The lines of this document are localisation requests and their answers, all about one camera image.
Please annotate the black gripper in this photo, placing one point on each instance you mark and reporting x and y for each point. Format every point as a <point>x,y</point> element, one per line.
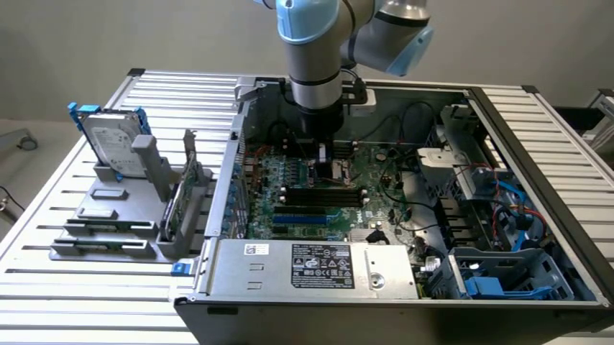
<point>320,122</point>

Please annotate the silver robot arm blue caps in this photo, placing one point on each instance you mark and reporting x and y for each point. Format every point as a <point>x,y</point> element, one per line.
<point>311,54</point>

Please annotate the CPU socket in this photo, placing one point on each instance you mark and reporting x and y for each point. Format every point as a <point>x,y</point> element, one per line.
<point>323,170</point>

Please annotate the metal socket cover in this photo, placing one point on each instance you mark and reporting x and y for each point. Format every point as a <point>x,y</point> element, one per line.
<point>346,169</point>

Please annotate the round coin cell battery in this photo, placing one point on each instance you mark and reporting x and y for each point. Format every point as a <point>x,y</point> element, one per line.
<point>380,156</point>

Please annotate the grey case release latch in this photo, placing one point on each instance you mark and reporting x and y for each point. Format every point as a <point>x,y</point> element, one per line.
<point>250,90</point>

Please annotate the black RAM slot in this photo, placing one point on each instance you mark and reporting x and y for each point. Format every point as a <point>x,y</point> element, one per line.
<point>323,194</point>
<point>323,190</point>
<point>323,198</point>
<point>323,203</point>

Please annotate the green motherboard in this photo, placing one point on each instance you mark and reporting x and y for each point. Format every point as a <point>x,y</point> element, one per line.
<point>383,194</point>

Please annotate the black expansion slot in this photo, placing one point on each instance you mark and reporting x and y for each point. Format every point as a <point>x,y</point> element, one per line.
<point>299,211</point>

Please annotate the blue expansion slot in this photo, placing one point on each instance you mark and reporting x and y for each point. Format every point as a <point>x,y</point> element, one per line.
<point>299,219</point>

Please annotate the grey metal drive cage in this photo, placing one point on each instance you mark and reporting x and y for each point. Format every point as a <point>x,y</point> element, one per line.
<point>455,158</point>

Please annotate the silver chipset heatsink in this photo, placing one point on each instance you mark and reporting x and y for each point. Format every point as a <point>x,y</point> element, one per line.
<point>360,236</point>

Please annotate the hard disk in blue caddy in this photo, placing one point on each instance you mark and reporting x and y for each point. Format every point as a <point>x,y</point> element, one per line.
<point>112,143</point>

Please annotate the grey power supply unit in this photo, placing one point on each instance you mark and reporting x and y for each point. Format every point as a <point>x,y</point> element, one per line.
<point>268,280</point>

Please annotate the grey parts rack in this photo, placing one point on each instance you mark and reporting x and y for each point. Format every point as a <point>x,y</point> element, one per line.
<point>133,212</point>

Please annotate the blue case latch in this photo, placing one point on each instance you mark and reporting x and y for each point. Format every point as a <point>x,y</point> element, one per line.
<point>180,270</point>

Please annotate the black open PC case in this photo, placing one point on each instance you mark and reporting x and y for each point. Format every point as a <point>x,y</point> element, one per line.
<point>335,323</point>

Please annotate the blue-grey disk bay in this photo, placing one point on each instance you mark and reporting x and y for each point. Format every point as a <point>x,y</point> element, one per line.
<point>527,273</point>

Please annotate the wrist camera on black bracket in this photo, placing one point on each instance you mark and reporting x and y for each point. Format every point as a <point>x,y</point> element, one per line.
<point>364,98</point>

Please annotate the graphics card with metal bracket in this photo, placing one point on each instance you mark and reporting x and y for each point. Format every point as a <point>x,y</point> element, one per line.
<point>180,201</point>

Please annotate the grey caster wheel frame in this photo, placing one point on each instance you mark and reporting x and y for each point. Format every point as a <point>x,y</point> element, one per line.
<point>21,138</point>

